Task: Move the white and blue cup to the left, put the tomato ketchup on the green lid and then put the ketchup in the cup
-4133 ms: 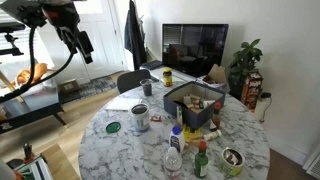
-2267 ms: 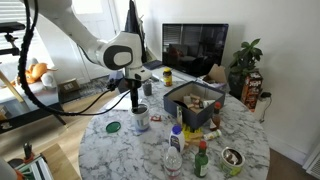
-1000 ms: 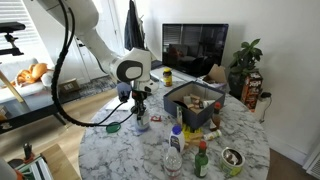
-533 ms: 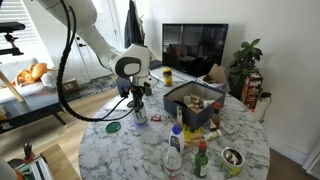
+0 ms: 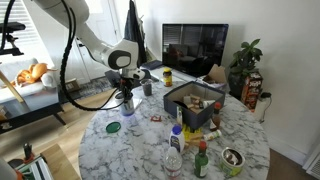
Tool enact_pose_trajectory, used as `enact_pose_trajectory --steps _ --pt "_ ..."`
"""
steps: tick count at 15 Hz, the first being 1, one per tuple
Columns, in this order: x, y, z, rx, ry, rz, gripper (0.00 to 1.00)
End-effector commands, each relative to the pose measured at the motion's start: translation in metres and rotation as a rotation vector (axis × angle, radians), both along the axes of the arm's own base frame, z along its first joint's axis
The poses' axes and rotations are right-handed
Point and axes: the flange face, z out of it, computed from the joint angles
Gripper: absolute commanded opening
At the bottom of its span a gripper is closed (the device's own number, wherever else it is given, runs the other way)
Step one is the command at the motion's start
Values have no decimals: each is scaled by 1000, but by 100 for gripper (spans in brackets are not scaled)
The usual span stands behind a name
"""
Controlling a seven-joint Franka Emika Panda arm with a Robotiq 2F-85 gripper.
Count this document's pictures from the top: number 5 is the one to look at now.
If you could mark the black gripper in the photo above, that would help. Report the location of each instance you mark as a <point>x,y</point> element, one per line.
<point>126,85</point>

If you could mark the silver tin can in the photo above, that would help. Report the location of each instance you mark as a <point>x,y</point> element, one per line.
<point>127,108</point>

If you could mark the green round lid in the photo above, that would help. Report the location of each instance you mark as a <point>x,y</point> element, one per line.
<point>113,127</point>

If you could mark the red ketchup packet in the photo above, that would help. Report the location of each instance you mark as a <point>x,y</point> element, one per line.
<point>155,118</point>

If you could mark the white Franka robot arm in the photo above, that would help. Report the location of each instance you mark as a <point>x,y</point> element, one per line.
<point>100,50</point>

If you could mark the grey plastic cup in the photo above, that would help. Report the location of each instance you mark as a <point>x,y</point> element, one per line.
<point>146,88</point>

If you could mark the dark grey chair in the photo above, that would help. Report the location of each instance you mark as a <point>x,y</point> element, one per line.
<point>111,78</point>

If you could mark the grey patterned rug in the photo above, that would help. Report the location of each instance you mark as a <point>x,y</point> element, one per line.
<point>93,86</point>

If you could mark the dark flat laptop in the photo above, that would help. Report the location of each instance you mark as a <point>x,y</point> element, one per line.
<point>151,64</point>

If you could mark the yellow label vitamin bottle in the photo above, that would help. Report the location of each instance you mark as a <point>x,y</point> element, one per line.
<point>167,78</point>

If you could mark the thin green white tube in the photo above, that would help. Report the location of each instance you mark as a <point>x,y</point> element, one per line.
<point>179,116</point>

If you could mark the small brown cardboard box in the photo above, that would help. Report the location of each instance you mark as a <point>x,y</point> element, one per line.
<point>70,86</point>

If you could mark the white bottle blue cap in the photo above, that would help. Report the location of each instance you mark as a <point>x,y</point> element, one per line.
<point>176,140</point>

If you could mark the tan wooden blocks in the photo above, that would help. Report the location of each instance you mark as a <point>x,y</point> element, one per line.
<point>193,101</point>
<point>193,140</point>

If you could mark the dark blue open box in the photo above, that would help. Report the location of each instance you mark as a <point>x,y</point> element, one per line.
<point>191,118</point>

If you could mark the yellow plastic item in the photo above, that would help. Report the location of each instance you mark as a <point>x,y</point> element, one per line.
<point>188,131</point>

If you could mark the dark hanging coat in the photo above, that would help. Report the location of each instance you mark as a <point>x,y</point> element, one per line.
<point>131,23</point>

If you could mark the white panel door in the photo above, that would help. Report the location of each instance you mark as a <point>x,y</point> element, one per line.
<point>100,20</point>

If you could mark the clear plastic water bottle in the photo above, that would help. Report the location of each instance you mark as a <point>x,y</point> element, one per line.
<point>173,165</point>

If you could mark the black flat screen television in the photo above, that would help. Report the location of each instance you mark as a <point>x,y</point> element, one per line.
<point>195,48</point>

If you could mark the red cap hot sauce bottle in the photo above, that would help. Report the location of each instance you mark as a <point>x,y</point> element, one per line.
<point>216,118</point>

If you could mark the open brown cardboard box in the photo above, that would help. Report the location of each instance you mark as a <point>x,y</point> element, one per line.
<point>216,75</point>

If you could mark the light wooden side table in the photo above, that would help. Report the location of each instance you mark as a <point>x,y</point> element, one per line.
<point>61,163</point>

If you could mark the small white bottle green cap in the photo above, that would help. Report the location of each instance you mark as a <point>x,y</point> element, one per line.
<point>212,135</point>

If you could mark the dark low bench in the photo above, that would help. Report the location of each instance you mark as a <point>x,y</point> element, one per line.
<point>33,108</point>

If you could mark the orange stuffed toy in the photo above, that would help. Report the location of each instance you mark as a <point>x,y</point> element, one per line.
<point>33,73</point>

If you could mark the green bottle red cap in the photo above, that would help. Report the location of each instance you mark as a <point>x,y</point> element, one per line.
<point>201,163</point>

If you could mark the black and red clamp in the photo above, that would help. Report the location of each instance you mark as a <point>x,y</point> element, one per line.
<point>27,151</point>

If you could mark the light grey sofa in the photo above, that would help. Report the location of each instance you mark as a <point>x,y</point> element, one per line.
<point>13,71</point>

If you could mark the green white striped object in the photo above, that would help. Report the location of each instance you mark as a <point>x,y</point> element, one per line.
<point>35,170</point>

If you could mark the wooden tripod leg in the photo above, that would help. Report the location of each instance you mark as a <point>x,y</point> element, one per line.
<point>8,83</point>

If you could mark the green potted plant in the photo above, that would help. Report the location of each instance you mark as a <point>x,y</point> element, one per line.
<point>245,60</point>

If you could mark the orange Jenga box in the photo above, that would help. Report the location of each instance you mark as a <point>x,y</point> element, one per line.
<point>251,90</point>

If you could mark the black camera stand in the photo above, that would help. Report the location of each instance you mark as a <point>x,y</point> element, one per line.
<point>11,28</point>

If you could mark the white wall vent grille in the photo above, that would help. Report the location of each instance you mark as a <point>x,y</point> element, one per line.
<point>313,165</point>

